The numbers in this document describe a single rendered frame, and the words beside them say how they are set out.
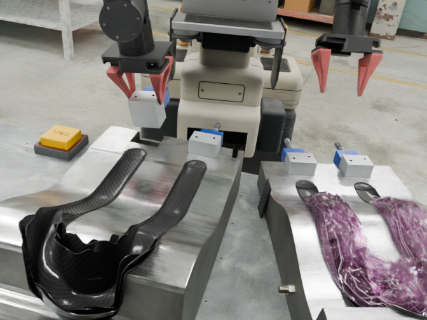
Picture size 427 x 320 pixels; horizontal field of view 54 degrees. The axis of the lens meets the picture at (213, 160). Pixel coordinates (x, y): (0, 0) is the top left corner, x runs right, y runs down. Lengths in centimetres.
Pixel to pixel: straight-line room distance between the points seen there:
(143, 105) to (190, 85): 41
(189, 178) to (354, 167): 31
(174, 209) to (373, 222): 29
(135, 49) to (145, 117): 13
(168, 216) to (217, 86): 58
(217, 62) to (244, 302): 69
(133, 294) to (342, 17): 58
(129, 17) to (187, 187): 27
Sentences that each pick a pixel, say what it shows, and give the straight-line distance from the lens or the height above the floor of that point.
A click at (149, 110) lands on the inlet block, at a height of 96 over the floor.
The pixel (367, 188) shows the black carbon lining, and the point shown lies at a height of 85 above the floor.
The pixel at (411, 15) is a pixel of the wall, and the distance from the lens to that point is 603.
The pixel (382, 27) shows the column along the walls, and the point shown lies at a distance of 575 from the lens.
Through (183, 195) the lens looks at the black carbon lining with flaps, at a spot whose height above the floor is 88.
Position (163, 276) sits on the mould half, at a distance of 46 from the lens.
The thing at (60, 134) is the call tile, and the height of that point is 84.
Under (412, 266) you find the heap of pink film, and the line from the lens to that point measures 60.
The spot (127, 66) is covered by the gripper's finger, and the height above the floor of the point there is 104.
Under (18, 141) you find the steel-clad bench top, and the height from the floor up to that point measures 80.
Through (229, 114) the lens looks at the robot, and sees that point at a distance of 112.
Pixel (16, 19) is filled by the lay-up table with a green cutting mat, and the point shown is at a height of 26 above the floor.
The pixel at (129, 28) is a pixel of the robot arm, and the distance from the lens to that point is 59.
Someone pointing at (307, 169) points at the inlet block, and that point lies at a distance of 79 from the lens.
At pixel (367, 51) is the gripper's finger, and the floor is 107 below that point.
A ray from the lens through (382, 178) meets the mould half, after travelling 85.
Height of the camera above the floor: 127
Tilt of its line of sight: 32 degrees down
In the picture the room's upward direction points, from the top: 6 degrees clockwise
